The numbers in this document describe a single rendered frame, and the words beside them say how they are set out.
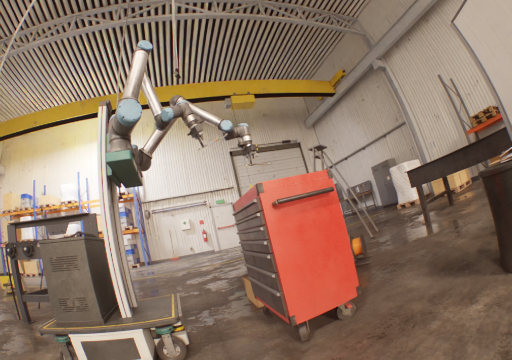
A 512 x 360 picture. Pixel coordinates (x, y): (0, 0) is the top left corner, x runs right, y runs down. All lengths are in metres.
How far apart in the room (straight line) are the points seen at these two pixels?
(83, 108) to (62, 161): 4.68
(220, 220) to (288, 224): 10.33
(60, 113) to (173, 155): 5.98
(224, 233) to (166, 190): 3.49
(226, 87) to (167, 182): 5.35
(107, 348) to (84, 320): 0.21
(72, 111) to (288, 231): 9.77
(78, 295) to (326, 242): 1.44
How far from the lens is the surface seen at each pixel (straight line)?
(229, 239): 11.52
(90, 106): 10.06
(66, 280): 1.55
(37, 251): 3.02
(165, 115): 1.58
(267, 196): 1.21
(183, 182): 11.79
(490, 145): 3.53
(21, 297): 3.28
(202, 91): 9.60
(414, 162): 8.15
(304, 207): 1.28
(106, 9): 9.16
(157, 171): 12.04
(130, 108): 1.41
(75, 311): 1.57
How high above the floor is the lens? 0.73
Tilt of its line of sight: 14 degrees up
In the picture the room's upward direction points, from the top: 14 degrees counter-clockwise
